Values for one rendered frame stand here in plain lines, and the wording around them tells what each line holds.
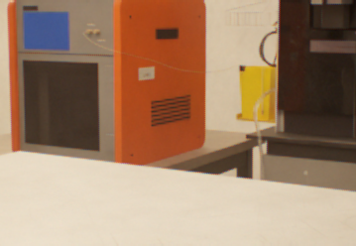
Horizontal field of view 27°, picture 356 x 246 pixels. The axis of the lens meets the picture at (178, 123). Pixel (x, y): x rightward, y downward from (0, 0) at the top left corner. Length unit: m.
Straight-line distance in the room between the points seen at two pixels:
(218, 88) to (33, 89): 1.77
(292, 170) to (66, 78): 0.72
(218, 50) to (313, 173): 1.56
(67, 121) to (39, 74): 0.15
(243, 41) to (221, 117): 0.39
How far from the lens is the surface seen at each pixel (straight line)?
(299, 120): 2.28
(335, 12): 2.13
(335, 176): 2.16
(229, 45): 3.61
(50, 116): 1.97
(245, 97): 2.35
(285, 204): 0.76
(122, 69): 1.81
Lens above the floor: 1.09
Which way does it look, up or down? 8 degrees down
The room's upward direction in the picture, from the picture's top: straight up
